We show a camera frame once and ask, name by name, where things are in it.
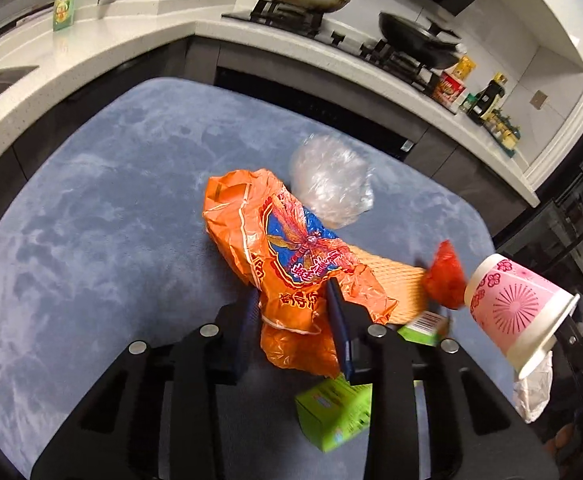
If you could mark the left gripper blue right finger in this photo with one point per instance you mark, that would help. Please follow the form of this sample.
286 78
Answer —
349 323

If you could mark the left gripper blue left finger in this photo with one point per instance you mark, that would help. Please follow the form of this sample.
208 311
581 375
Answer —
239 325

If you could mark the white tissue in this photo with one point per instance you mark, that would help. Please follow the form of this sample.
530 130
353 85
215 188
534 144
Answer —
532 394

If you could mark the orange foam fruit net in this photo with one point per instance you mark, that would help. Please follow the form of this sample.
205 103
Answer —
402 283

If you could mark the orange snack bag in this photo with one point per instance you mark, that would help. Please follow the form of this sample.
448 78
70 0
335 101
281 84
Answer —
273 242

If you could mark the red plastic wrapper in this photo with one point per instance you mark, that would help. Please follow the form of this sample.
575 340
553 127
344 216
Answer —
444 282

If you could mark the green cardboard box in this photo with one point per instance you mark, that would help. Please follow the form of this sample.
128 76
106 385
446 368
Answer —
335 412

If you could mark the clear plastic bag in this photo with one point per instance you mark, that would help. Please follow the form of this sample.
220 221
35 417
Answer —
332 180

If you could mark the built-in black oven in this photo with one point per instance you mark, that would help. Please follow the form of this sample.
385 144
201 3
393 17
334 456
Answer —
318 109

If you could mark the red instant noodle cup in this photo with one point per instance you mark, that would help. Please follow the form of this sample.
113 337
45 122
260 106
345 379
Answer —
447 89

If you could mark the black gas stove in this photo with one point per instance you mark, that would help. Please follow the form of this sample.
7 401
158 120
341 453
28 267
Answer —
314 26

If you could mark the dark soy sauce bottle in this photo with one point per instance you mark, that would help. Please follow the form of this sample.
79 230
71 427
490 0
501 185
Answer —
487 99

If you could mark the black wok with lid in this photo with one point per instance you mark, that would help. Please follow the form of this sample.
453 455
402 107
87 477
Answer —
420 43

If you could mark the green dish soap bottle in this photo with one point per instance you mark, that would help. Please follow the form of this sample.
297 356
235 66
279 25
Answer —
63 15

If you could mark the wall power socket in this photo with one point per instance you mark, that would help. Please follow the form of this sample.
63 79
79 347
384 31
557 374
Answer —
538 99

